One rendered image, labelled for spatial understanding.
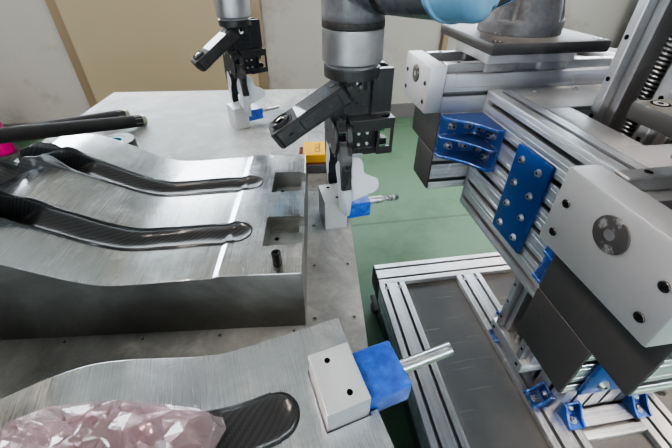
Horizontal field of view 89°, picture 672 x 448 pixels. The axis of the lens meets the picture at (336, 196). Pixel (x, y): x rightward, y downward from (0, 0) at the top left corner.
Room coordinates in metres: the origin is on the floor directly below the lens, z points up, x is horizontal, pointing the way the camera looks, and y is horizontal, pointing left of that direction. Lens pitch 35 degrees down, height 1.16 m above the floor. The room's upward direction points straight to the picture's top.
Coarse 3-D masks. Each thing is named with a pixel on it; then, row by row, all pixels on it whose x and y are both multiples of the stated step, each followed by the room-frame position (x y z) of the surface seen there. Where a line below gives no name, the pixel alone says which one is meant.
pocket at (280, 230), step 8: (280, 216) 0.34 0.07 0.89; (288, 216) 0.34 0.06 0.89; (296, 216) 0.34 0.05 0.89; (272, 224) 0.34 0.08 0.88; (280, 224) 0.34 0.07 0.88; (288, 224) 0.34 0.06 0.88; (296, 224) 0.34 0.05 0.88; (272, 232) 0.34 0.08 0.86; (280, 232) 0.34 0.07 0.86; (288, 232) 0.34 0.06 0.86; (296, 232) 0.34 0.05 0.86; (264, 240) 0.30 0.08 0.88; (272, 240) 0.32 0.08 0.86; (280, 240) 0.32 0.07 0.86; (288, 240) 0.32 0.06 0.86; (296, 240) 0.32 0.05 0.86
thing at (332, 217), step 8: (328, 184) 0.46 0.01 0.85; (336, 184) 0.46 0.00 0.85; (320, 192) 0.44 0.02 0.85; (328, 192) 0.44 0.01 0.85; (336, 192) 0.44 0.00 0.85; (320, 200) 0.45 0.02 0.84; (328, 200) 0.42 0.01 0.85; (336, 200) 0.42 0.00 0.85; (360, 200) 0.44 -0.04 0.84; (368, 200) 0.44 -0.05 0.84; (376, 200) 0.45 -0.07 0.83; (384, 200) 0.46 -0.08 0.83; (320, 208) 0.45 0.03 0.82; (328, 208) 0.42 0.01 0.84; (336, 208) 0.42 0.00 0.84; (352, 208) 0.43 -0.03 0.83; (360, 208) 0.43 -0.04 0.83; (368, 208) 0.43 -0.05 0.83; (328, 216) 0.42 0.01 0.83; (336, 216) 0.42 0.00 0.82; (344, 216) 0.42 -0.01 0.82; (352, 216) 0.43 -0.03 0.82; (328, 224) 0.42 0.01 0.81; (336, 224) 0.42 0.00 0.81; (344, 224) 0.42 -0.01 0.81
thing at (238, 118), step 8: (232, 104) 0.83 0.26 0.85; (240, 104) 0.83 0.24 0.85; (256, 104) 0.87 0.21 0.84; (232, 112) 0.81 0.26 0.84; (240, 112) 0.81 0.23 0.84; (256, 112) 0.83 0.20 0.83; (232, 120) 0.82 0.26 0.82; (240, 120) 0.80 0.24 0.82; (248, 120) 0.82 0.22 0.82; (240, 128) 0.80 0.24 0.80
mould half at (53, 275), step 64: (64, 192) 0.34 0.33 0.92; (128, 192) 0.38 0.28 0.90; (256, 192) 0.39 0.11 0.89; (0, 256) 0.23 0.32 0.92; (64, 256) 0.26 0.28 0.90; (128, 256) 0.27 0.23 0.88; (192, 256) 0.27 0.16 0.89; (256, 256) 0.27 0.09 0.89; (0, 320) 0.22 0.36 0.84; (64, 320) 0.23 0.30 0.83; (128, 320) 0.23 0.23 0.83; (192, 320) 0.24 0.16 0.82; (256, 320) 0.24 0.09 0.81
